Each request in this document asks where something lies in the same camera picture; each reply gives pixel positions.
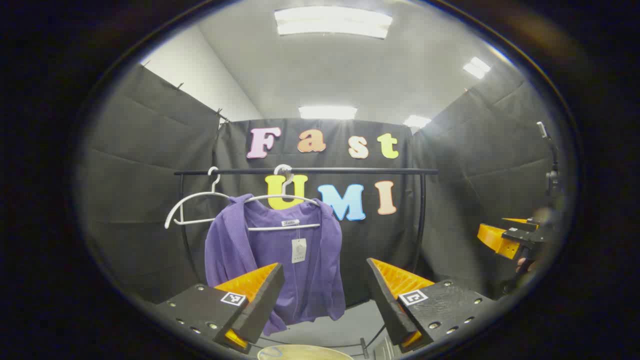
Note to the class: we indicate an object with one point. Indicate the large ceiling light panel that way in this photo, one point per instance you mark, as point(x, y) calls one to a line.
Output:
point(332, 22)

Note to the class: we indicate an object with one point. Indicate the purple knit cardigan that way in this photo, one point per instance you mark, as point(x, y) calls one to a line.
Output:
point(315, 280)

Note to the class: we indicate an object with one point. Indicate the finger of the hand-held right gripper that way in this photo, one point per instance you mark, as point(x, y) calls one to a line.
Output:
point(520, 224)
point(497, 240)

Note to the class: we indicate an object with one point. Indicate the black clothes rack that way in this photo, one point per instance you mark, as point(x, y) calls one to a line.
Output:
point(350, 171)

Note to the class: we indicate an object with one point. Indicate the white clothes hanger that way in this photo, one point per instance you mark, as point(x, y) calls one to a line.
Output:
point(280, 228)
point(192, 200)

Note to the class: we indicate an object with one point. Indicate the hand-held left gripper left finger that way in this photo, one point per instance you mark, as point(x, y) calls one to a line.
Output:
point(265, 305)

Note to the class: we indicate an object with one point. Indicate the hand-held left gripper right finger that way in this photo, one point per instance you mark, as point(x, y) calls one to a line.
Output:
point(387, 305)

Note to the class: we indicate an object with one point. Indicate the black backdrop cloth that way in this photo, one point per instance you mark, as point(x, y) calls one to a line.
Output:
point(150, 175)

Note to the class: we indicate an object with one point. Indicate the black tripod stand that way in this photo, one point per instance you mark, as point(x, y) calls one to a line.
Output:
point(552, 170)

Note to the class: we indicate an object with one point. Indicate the beige laundry hamper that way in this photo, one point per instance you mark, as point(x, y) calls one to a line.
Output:
point(300, 353)

